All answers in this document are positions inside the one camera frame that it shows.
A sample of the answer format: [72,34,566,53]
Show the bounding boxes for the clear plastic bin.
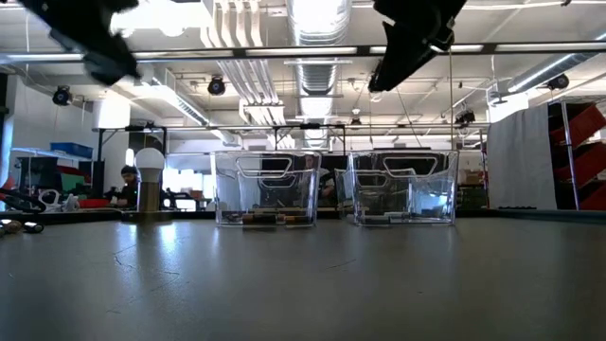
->
[210,150,323,228]
[348,150,460,227]

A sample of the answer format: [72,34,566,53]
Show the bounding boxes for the white ceiling pipes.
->
[203,0,288,127]

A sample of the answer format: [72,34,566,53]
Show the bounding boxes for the silver slanted duct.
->
[506,51,583,96]

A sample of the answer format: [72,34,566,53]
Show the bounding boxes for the white curtain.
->
[486,102,559,211]

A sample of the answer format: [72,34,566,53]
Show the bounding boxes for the white bulb brass lamp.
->
[120,146,172,223]

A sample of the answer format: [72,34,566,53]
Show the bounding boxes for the white coiled cable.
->
[37,188,80,213]

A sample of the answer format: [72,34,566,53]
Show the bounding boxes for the red storage bin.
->
[551,141,606,190]
[548,102,606,149]
[578,182,606,212]

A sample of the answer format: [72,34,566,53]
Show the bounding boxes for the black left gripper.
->
[18,0,141,86]

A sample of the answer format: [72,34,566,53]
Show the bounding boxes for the black aluminium table frame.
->
[0,207,606,226]

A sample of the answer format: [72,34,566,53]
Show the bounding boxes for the blue storage bin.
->
[49,141,95,160]

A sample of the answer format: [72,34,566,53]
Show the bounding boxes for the metal rack post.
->
[560,99,581,211]

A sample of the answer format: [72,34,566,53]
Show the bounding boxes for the person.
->
[302,153,336,200]
[109,164,141,209]

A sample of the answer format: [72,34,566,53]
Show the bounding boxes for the green box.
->
[59,172,87,195]

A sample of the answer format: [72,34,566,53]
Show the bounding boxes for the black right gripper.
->
[367,0,468,94]

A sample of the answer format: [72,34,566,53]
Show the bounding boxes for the black looped cable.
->
[0,187,47,213]

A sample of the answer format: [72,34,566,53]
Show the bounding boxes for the silver ventilation duct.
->
[286,0,354,151]

